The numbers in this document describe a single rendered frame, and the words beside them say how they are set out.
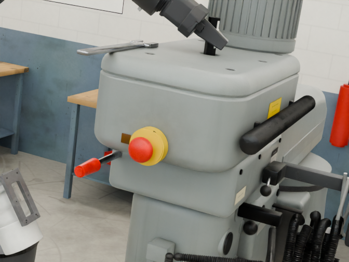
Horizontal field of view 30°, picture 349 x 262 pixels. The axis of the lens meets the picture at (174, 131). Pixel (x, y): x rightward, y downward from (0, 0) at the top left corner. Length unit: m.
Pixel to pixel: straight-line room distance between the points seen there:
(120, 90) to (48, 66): 5.39
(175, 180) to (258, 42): 0.37
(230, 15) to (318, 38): 4.09
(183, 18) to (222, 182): 0.30
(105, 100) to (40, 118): 5.50
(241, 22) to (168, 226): 0.44
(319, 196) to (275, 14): 0.59
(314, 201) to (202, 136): 0.79
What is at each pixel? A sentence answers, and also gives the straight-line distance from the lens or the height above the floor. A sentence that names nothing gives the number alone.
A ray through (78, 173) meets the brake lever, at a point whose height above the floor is 1.70.
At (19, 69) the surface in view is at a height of 0.87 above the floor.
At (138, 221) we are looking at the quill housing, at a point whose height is 1.57.
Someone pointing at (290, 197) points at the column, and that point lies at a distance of 1.64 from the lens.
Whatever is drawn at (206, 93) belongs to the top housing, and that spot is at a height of 1.86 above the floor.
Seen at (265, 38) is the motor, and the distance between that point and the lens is 1.36.
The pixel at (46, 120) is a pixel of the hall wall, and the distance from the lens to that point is 6.52.
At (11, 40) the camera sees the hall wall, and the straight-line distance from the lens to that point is 6.64.
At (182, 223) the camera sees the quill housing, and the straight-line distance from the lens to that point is 1.20.
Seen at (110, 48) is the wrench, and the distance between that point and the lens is 1.06.
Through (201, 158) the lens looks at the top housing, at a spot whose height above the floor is 1.76.
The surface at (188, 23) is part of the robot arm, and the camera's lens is 1.15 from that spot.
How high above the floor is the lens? 2.04
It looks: 14 degrees down
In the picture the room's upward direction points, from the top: 8 degrees clockwise
